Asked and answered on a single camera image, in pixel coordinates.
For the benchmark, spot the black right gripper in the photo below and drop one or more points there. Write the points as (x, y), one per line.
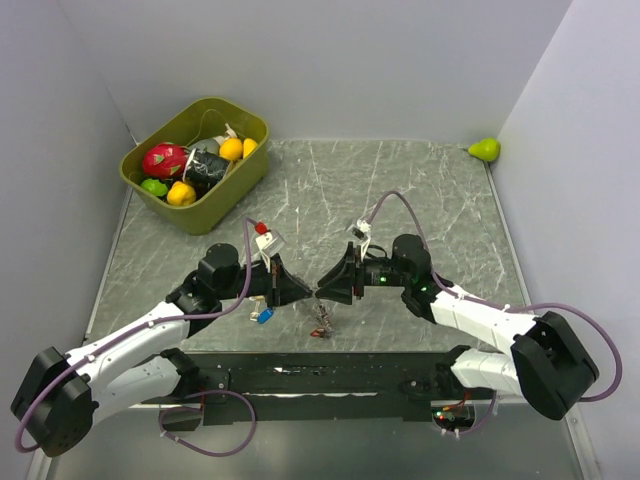
(351, 272)

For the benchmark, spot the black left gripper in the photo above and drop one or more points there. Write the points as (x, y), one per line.
(280, 286)

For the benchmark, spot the metal disc with key rings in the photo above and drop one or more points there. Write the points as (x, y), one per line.
(322, 316)

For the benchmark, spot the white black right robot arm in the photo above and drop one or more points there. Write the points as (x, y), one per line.
(537, 357)

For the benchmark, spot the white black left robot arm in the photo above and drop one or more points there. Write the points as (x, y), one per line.
(63, 395)

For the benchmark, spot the blue key tag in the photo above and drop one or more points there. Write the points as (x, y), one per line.
(261, 317)

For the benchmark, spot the yellow bell pepper toy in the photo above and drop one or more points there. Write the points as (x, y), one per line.
(181, 194)

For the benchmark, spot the black wrapped cylinder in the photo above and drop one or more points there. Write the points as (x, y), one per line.
(205, 168)

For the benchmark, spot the olive green plastic bin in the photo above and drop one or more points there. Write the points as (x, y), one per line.
(205, 124)

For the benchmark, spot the yellow lemon toy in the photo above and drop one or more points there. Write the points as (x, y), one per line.
(249, 146)

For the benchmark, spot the orange toy fruit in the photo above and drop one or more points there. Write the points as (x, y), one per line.
(231, 149)

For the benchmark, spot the green toy fruit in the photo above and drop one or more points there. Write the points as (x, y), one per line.
(155, 187)

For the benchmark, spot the red dragon fruit toy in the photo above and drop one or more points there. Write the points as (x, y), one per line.
(165, 161)

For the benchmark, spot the green pear toy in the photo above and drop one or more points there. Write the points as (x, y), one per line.
(487, 150)

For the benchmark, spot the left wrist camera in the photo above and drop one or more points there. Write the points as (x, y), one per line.
(269, 243)

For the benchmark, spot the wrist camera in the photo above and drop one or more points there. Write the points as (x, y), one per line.
(269, 243)
(361, 230)

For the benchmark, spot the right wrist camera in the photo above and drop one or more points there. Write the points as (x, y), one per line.
(361, 230)

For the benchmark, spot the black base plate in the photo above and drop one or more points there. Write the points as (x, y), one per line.
(318, 385)

